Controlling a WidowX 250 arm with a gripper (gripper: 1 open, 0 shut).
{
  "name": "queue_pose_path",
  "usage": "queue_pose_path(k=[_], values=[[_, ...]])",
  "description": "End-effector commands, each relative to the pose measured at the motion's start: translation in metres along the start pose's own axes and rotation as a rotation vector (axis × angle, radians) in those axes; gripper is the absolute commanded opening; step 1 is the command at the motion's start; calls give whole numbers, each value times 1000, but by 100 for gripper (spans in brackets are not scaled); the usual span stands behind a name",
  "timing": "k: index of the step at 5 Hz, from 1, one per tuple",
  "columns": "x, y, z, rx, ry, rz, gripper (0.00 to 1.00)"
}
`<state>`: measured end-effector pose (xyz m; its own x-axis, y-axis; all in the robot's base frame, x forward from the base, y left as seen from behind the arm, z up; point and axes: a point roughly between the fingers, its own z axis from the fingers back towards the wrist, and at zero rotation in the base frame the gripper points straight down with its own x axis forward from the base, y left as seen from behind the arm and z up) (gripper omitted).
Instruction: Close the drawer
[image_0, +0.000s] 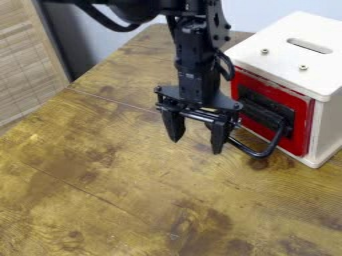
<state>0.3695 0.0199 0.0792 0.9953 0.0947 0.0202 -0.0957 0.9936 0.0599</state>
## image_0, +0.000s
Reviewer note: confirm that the black metal drawer handle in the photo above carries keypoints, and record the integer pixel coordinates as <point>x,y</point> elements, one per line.
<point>265,115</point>

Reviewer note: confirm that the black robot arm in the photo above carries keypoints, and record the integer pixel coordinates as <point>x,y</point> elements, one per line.
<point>200,31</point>

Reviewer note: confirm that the red drawer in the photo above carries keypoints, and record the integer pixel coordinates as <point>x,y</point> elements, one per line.
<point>301,103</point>

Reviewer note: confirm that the white wooden box cabinet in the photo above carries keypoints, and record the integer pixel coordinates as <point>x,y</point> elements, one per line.
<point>297,53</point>

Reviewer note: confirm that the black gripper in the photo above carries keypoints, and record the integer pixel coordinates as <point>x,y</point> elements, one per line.
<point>199,99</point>

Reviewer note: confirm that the wooden slatted panel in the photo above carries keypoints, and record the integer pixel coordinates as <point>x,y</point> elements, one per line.
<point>32,73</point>

